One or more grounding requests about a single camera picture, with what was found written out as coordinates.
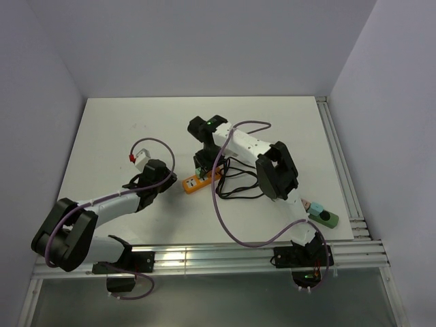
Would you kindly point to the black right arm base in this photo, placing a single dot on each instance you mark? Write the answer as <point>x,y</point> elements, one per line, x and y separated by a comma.
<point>289,257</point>

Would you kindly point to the pink and brown plug adapter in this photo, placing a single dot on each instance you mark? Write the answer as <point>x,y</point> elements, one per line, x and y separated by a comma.
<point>306,204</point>

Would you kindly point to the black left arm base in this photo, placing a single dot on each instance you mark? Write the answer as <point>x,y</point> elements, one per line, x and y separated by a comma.
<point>121,276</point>

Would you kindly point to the aluminium rail frame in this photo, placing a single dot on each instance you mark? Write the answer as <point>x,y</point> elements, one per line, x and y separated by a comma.
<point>340,153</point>
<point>218,286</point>

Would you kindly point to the orange power strip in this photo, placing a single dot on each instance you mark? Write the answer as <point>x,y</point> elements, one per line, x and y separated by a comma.
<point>194,183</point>

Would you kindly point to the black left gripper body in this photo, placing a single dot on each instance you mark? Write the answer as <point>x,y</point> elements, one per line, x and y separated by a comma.
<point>159,189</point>

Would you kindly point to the aluminium front rail frame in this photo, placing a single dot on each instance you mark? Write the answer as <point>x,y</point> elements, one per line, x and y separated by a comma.
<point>218,286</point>

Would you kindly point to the green power strip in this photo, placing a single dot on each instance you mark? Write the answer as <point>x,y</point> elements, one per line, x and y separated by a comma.
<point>326,218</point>

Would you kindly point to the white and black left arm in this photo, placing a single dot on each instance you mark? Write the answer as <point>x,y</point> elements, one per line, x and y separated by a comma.
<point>66,238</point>

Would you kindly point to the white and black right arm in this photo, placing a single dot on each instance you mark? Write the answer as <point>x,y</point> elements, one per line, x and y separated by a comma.
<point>276,173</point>

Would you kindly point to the light blue plug adapter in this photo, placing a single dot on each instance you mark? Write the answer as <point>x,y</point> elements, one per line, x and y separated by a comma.
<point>315,209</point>

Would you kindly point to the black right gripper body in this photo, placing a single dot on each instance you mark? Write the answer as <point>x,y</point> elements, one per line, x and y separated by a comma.
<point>207,158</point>

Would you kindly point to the aluminium right rail frame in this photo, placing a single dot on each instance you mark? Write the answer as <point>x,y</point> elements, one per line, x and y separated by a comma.
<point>340,153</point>

